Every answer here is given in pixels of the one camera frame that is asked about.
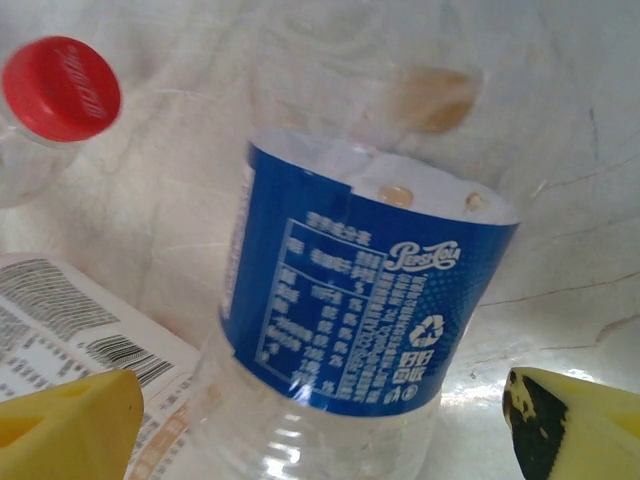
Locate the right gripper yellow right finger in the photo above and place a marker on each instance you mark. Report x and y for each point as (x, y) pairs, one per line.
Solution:
(590, 435)

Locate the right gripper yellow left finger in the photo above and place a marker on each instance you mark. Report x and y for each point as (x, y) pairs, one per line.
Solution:
(65, 430)

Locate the blue-label Pepsi bottle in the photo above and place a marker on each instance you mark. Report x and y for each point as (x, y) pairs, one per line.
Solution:
(350, 280)

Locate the long red-label red-cap bottle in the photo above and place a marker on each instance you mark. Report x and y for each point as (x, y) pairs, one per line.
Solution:
(60, 90)

